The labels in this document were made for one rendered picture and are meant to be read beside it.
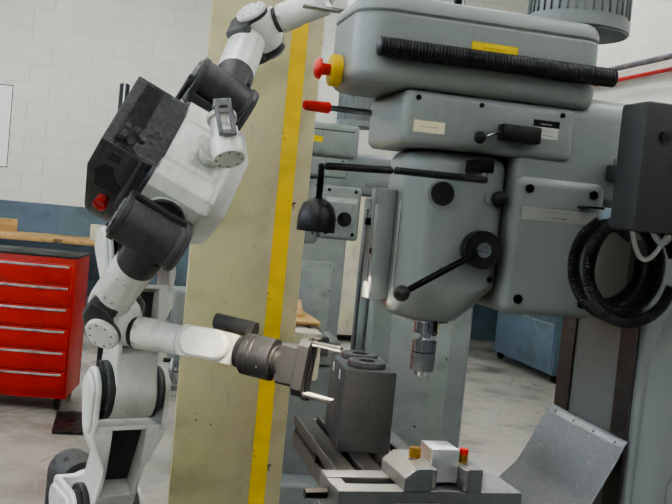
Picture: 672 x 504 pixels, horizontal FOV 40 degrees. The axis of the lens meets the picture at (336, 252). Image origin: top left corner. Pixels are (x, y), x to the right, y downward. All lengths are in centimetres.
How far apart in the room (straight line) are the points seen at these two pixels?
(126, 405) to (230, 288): 127
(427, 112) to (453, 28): 15
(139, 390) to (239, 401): 130
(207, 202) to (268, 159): 156
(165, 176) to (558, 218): 78
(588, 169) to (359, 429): 77
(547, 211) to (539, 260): 9
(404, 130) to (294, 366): 54
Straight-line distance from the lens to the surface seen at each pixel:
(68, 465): 266
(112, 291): 197
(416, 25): 168
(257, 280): 348
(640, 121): 158
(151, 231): 184
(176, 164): 194
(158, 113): 200
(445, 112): 169
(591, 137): 182
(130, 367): 227
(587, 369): 201
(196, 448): 358
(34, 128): 1076
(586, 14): 185
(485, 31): 172
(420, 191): 171
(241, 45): 226
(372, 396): 211
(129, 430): 236
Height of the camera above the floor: 151
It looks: 3 degrees down
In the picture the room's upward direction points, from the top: 6 degrees clockwise
